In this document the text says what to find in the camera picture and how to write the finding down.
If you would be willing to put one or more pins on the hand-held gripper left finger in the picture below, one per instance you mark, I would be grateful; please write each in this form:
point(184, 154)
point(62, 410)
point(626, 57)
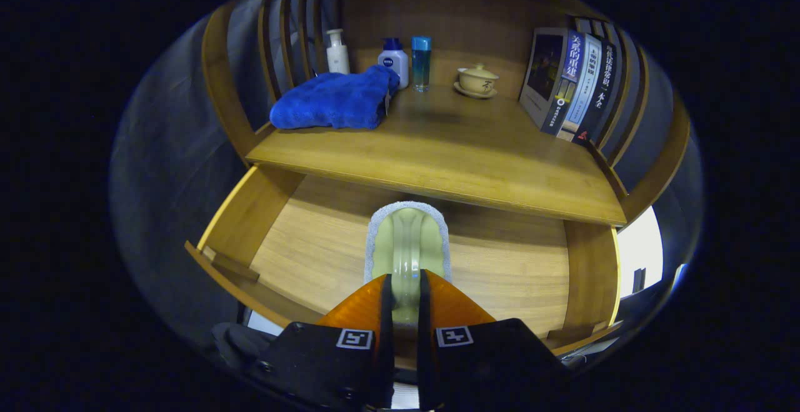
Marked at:
point(386, 331)

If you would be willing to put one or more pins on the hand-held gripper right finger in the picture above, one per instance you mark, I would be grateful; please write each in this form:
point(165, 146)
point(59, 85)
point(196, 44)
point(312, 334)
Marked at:
point(425, 331)

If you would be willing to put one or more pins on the green brush with grey pad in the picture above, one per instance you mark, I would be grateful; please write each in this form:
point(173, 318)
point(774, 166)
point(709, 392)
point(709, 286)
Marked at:
point(406, 237)

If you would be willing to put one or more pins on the wooden drawer with black knob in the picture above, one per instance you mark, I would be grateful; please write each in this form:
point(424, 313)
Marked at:
point(312, 249)

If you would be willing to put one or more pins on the wooden countertop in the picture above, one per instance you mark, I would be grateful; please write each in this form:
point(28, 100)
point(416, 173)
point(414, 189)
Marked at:
point(450, 149)

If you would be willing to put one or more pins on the wooden cabinet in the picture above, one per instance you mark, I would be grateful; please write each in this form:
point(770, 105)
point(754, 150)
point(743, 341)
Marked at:
point(437, 18)

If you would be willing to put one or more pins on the blue folded towel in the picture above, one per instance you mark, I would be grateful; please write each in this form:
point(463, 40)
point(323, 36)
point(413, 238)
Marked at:
point(331, 99)

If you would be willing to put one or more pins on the beige lidded teacup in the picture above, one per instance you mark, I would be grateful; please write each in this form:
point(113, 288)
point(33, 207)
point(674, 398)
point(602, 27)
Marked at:
point(476, 80)

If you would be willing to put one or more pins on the clear blue bottle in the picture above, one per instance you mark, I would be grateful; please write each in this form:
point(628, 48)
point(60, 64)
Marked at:
point(420, 65)

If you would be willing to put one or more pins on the white bottle with blue cap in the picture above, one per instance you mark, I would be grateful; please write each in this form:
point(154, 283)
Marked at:
point(394, 65)

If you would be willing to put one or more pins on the white pump bottle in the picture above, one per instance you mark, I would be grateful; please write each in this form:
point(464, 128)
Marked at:
point(338, 55)

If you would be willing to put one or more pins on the book with blue spine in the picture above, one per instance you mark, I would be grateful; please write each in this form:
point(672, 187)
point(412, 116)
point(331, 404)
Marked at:
point(547, 74)

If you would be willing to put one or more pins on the book with pale spine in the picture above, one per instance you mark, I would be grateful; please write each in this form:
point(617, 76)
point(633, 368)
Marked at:
point(587, 87)

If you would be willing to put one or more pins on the book with black spine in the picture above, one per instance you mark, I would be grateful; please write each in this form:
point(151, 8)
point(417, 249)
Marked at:
point(603, 93)

